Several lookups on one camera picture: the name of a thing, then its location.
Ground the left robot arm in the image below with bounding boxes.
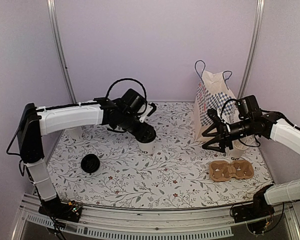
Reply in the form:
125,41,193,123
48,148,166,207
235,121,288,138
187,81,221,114
11,88,157,217

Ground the white paper coffee cup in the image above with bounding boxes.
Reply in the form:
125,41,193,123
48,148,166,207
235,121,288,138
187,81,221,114
137,140,155,155

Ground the right aluminium frame post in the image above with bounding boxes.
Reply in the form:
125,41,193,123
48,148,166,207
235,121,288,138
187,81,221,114
237,0,265,99

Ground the white cup holding straws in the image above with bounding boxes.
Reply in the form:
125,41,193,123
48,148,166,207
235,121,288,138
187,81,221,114
226,146,247,161

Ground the floral patterned table mat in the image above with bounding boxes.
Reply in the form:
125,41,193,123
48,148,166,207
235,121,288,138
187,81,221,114
48,102,272,209

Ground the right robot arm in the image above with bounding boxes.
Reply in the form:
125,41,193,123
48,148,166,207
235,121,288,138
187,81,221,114
202,95,300,218

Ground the checkered paper takeout bag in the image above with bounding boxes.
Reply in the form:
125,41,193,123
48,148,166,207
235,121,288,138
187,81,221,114
193,60,237,142

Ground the stack of black cup lids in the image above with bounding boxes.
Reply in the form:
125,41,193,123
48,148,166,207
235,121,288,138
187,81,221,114
80,153,101,174

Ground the bundle of white wrapped straws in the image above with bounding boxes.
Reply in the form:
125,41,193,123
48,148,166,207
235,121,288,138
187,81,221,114
233,136,256,150

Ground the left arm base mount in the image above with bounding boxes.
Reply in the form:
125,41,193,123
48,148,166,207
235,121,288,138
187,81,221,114
38,198,83,223

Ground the left aluminium frame post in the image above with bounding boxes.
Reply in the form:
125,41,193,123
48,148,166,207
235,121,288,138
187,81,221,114
46,0,77,103

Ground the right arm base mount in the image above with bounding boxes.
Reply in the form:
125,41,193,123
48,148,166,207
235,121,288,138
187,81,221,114
229,198,275,223

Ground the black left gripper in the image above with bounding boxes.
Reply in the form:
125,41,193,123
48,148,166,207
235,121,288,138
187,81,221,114
119,112,154,142

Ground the stack of white paper cups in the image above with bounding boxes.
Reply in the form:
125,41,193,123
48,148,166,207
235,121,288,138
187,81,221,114
67,127,83,140

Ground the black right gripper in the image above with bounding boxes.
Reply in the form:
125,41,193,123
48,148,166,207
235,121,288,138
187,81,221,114
202,117,253,153

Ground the brown cardboard cup carrier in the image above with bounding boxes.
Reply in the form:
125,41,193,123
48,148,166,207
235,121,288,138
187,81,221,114
209,159,254,182

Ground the aluminium table edge rail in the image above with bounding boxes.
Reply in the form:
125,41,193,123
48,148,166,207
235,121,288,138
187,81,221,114
12,194,300,240

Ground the aluminium frame post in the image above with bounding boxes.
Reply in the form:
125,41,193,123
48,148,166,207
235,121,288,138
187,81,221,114
237,0,265,99
46,0,77,103

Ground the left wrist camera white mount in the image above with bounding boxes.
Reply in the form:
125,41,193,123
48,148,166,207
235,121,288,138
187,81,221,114
137,102,157,123

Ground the grey slotted cable duct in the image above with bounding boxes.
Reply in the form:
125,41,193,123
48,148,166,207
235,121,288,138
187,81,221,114
24,213,235,238

